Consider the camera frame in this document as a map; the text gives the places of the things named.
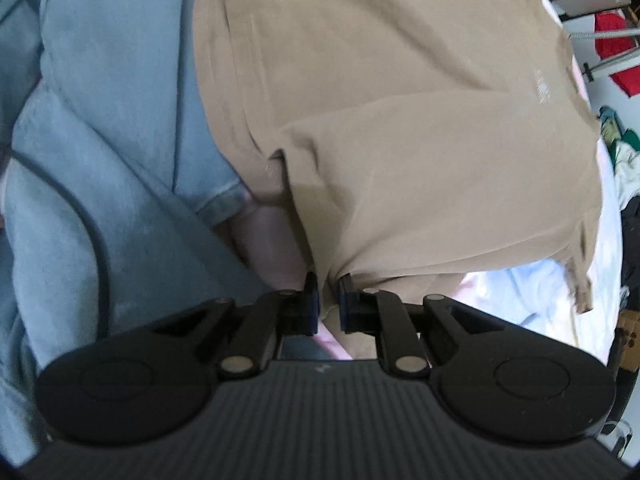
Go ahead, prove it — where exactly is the tan khaki shirt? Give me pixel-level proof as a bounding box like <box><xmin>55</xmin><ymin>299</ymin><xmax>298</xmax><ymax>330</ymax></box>
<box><xmin>191</xmin><ymin>0</ymin><xmax>606</xmax><ymax>361</ymax></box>

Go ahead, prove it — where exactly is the garment steamer stand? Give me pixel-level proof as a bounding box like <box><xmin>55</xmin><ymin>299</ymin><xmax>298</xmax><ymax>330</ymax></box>
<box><xmin>566</xmin><ymin>27</ymin><xmax>640</xmax><ymax>82</ymax></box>

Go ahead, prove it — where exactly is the brown paper bag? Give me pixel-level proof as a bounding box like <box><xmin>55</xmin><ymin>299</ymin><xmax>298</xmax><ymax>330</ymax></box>
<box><xmin>608</xmin><ymin>310</ymin><xmax>640</xmax><ymax>373</ymax></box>

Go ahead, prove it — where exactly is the blue grey sweatshirt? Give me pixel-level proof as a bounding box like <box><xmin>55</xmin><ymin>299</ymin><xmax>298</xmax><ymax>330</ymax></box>
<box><xmin>1</xmin><ymin>0</ymin><xmax>272</xmax><ymax>466</ymax></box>

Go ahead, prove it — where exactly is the pile of clothes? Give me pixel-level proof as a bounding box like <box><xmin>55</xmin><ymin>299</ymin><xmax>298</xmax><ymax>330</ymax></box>
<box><xmin>599</xmin><ymin>106</ymin><xmax>639</xmax><ymax>289</ymax></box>

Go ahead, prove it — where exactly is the red cloth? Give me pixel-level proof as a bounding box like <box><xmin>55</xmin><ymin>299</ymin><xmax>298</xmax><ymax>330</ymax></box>
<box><xmin>593</xmin><ymin>11</ymin><xmax>640</xmax><ymax>98</ymax></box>

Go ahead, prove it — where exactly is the pastel tie-dye duvet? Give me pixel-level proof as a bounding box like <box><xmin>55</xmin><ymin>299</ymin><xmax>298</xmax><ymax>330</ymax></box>
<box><xmin>449</xmin><ymin>0</ymin><xmax>626</xmax><ymax>351</ymax></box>

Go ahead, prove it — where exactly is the person left hand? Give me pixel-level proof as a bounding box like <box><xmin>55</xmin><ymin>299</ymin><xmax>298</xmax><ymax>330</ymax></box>
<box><xmin>230</xmin><ymin>201</ymin><xmax>354</xmax><ymax>361</ymax></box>

